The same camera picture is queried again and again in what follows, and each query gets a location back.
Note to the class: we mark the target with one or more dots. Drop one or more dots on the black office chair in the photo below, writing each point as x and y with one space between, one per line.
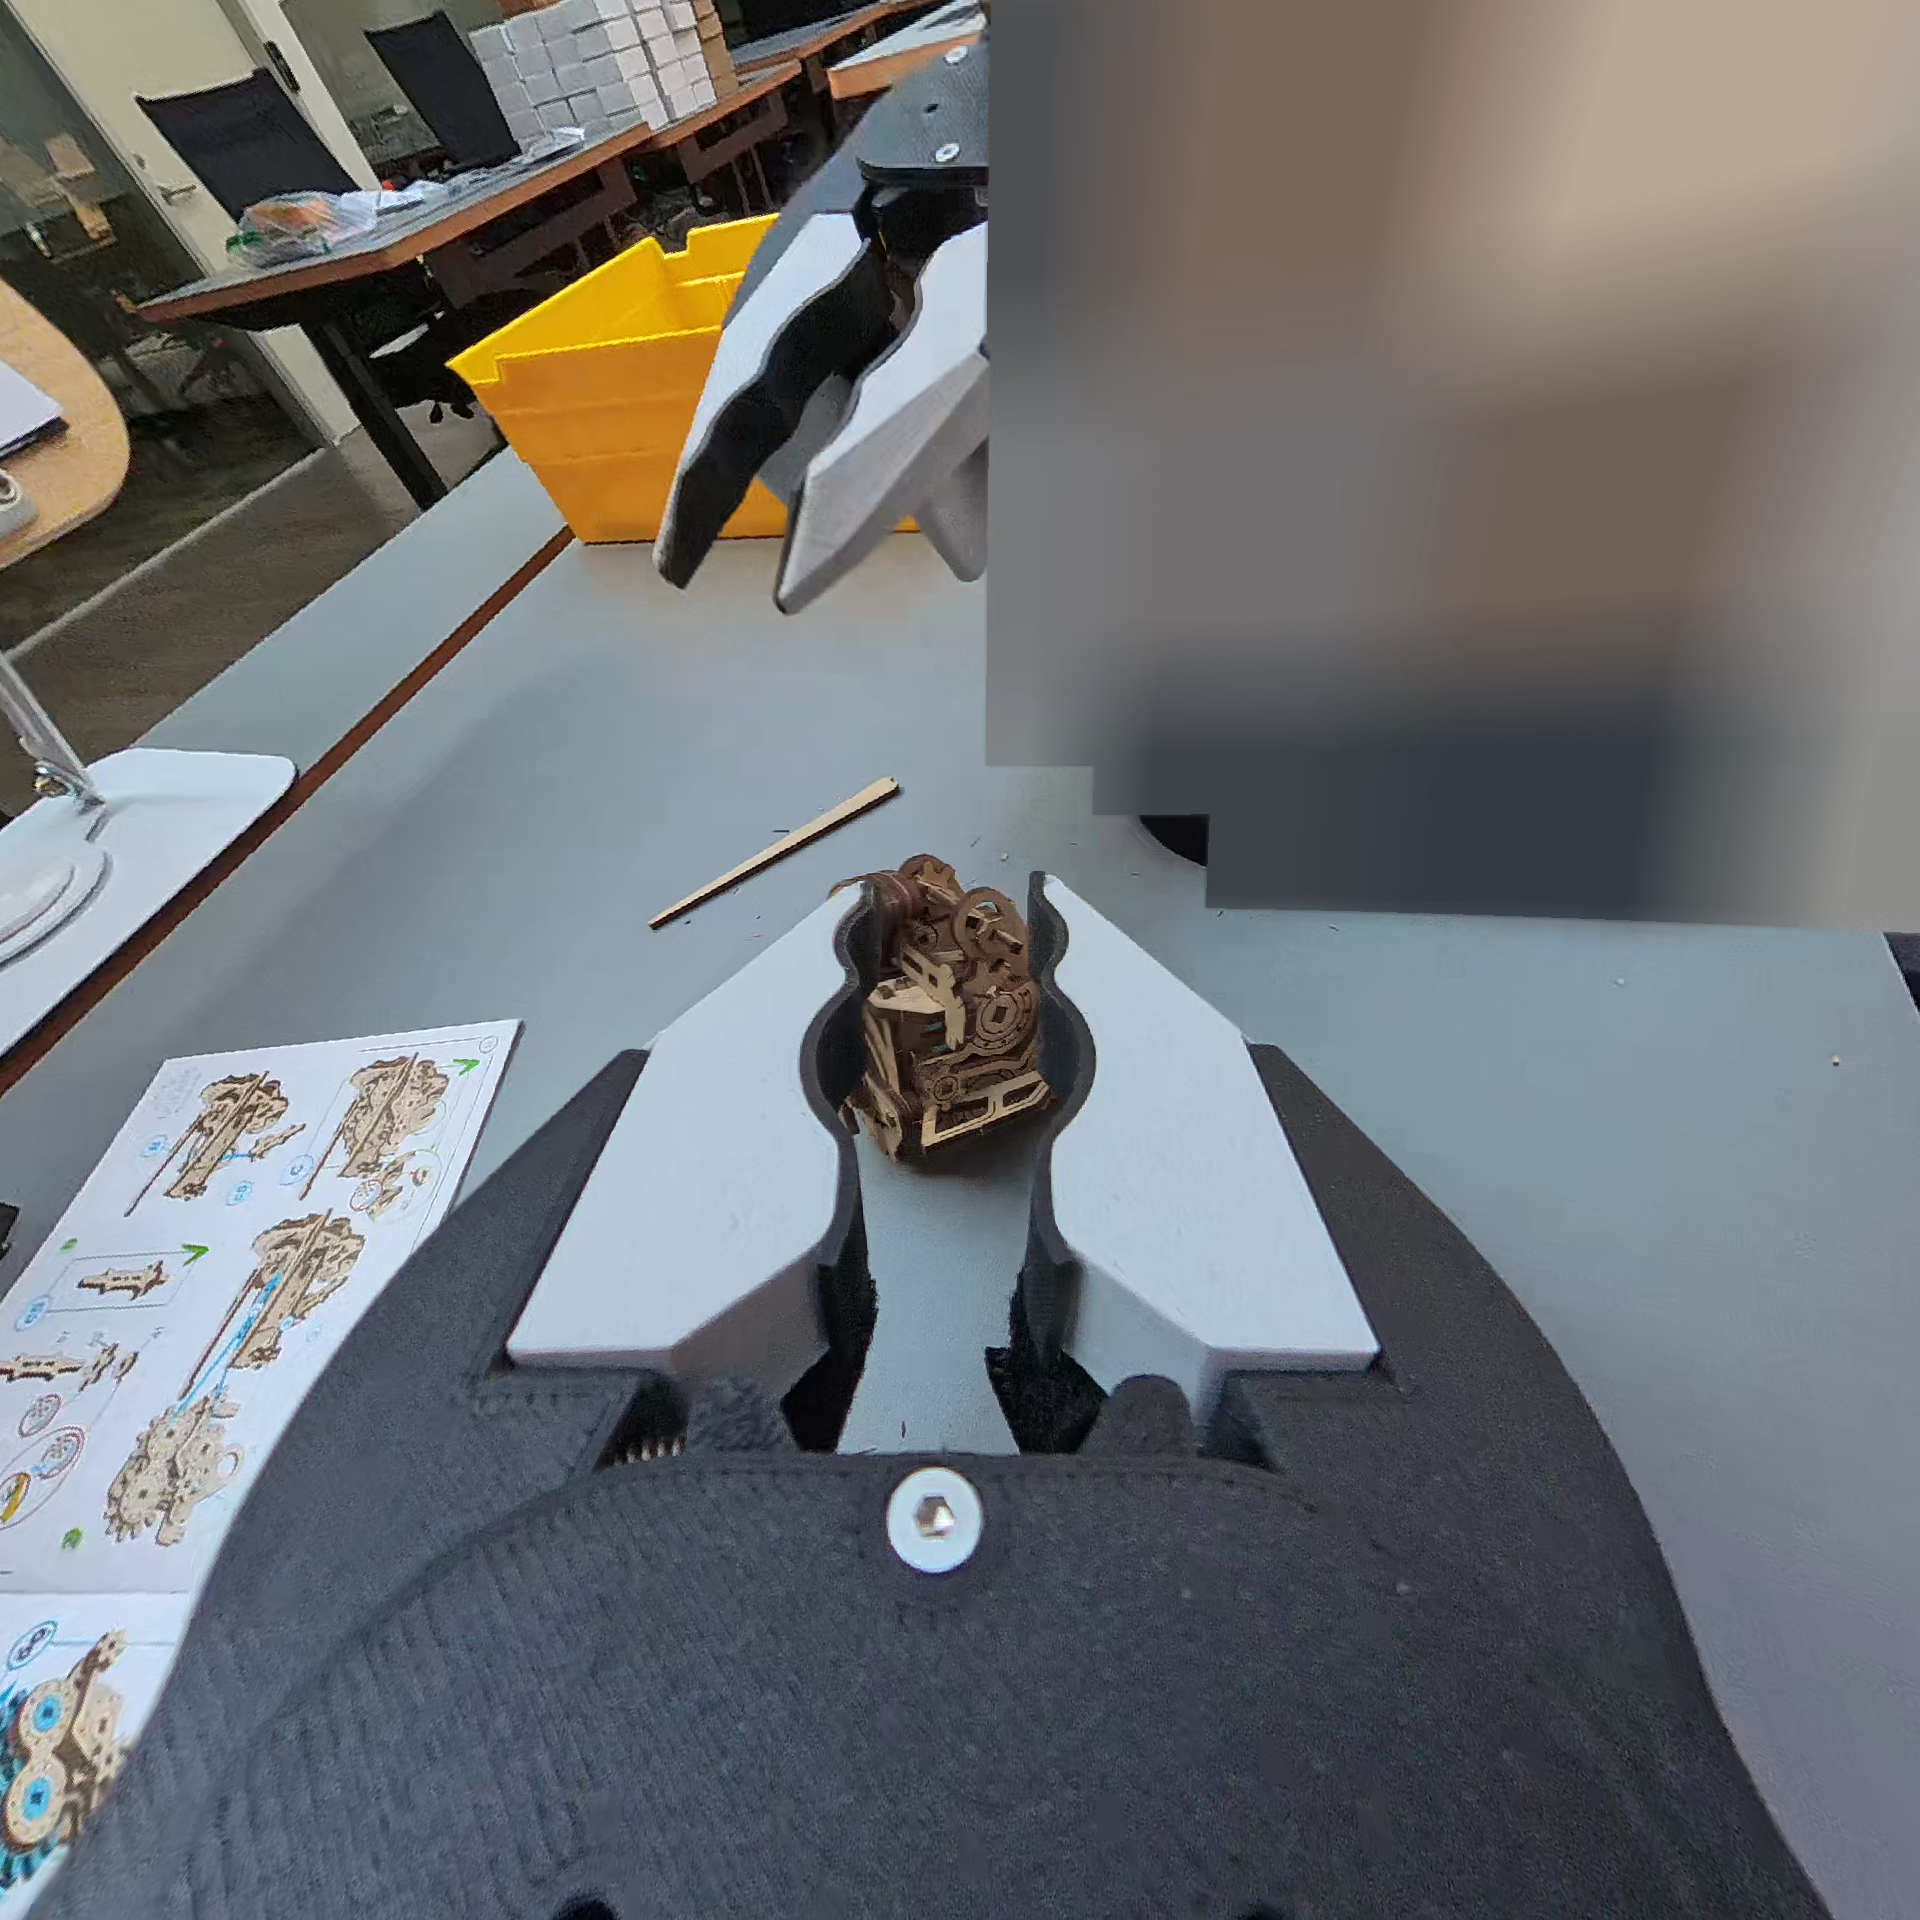
242 142
443 82

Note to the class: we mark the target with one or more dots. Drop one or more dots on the wooden mechanical puzzle model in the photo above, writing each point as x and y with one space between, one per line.
946 1036

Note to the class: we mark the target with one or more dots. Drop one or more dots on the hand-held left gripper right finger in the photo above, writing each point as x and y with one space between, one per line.
1201 1200

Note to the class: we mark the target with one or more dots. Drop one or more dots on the white lamp base plate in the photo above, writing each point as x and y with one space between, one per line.
166 809

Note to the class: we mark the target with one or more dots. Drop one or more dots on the black quilted armrest pad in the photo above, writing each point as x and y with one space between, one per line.
1174 836

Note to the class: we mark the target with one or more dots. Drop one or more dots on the illustrated instruction booklet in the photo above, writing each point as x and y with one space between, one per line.
225 1277

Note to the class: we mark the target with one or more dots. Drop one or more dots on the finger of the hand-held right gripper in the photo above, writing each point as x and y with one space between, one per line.
885 450
751 360

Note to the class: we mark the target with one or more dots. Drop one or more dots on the clear plastic bag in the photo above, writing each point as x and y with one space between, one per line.
308 217

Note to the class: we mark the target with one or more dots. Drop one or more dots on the dark brown-edged desk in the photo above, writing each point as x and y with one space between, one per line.
375 240

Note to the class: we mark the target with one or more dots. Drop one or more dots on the yellow plastic bin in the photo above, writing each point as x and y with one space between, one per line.
615 390

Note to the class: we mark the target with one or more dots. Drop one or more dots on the grey desk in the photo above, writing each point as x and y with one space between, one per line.
599 721
301 629

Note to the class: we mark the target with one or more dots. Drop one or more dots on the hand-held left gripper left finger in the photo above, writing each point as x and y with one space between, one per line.
706 1200

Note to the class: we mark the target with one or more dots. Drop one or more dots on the stack of white boxes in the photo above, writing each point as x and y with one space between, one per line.
599 60

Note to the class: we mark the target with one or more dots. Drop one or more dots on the round wooden table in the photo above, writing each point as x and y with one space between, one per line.
61 481

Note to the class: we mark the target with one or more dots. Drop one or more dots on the thin wooden stick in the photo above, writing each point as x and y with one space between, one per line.
780 852

